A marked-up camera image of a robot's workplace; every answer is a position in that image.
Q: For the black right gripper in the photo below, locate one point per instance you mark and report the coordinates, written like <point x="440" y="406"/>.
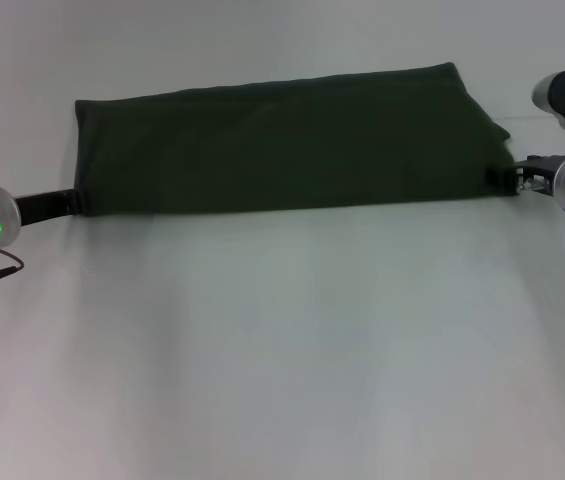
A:
<point x="539" y="172"/>

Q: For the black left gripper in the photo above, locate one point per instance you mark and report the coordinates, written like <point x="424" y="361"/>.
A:
<point x="44" y="205"/>

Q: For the dark green shirt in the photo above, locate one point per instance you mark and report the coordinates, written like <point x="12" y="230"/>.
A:
<point x="287" y="150"/>

